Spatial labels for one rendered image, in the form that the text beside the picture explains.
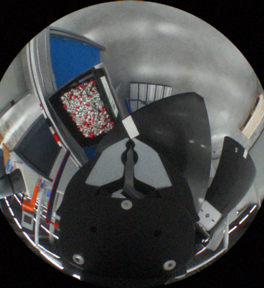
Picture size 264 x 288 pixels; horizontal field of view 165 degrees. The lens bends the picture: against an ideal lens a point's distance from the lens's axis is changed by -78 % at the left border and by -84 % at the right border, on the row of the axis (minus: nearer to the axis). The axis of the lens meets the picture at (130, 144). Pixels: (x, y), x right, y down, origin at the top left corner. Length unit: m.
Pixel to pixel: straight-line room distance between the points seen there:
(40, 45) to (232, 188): 0.72
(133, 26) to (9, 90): 1.79
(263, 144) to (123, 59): 5.80
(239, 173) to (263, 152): 5.39
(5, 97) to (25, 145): 1.35
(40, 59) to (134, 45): 0.90
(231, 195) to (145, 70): 1.12
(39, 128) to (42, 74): 0.35
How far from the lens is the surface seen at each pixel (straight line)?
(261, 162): 5.83
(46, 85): 0.37
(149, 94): 1.05
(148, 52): 1.10
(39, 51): 0.39
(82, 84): 0.26
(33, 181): 0.64
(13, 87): 1.93
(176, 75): 1.18
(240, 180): 0.37
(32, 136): 0.60
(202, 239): 0.28
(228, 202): 0.34
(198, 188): 0.15
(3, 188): 0.65
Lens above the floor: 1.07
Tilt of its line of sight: 42 degrees down
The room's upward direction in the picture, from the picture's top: 178 degrees counter-clockwise
